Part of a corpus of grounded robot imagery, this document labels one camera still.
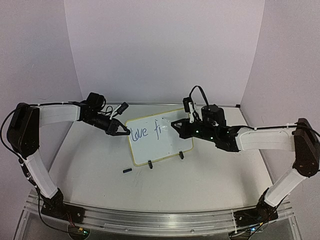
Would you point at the black right whiteboard foot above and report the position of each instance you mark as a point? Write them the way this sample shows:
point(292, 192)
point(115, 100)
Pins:
point(181, 155)

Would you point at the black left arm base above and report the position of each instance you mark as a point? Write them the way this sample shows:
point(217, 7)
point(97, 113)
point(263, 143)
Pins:
point(56, 208)

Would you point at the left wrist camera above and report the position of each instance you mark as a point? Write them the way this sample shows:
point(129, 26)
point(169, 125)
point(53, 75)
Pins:
point(119, 110)

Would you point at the aluminium front rail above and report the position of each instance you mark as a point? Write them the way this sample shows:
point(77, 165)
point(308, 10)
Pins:
point(103, 223)

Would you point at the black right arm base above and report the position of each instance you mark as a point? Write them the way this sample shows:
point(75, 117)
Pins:
point(261, 213)

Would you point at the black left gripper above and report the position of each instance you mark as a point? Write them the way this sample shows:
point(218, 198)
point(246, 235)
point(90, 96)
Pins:
point(113, 127)

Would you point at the black left whiteboard foot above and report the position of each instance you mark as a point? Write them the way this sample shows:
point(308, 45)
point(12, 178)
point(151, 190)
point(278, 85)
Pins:
point(150, 164)

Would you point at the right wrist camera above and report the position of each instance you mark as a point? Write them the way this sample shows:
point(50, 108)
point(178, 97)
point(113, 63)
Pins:
point(187, 105)

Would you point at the yellow framed small whiteboard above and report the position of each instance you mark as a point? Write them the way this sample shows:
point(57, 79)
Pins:
point(151, 138)

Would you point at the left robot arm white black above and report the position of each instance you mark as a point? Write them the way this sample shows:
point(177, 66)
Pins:
point(23, 132)

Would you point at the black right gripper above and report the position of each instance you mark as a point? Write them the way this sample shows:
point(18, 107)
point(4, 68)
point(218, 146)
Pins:
point(186, 128)

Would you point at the black whiteboard foot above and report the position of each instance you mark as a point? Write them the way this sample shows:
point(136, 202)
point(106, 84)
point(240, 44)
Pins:
point(150, 164)
point(181, 155)

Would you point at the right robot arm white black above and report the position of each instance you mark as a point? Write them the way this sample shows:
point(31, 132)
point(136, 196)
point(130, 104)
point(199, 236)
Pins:
point(298, 137)

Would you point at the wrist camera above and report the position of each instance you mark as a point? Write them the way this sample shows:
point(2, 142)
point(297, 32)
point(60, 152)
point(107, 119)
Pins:
point(187, 105)
point(119, 110)

